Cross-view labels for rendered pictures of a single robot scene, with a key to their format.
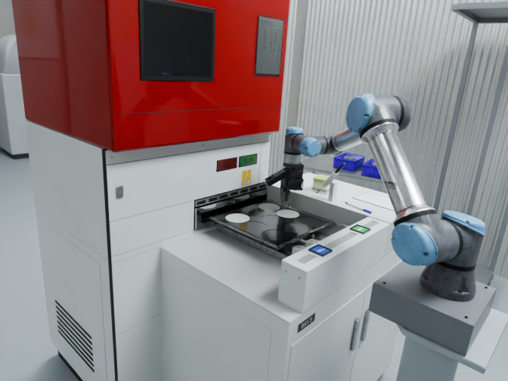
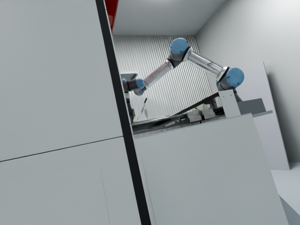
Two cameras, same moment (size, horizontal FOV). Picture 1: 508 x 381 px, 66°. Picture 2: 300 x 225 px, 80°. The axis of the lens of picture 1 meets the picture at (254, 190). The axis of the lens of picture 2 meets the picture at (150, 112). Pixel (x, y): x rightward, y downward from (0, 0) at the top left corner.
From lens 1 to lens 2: 1.46 m
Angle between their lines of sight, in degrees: 67
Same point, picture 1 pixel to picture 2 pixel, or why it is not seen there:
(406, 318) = (247, 110)
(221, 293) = (204, 133)
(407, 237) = (235, 72)
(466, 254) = not seen: hidden behind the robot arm
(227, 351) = (228, 180)
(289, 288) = (229, 105)
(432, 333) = (256, 110)
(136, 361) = not seen: outside the picture
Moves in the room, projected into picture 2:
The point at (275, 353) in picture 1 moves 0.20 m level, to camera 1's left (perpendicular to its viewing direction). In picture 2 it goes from (254, 141) to (255, 147)
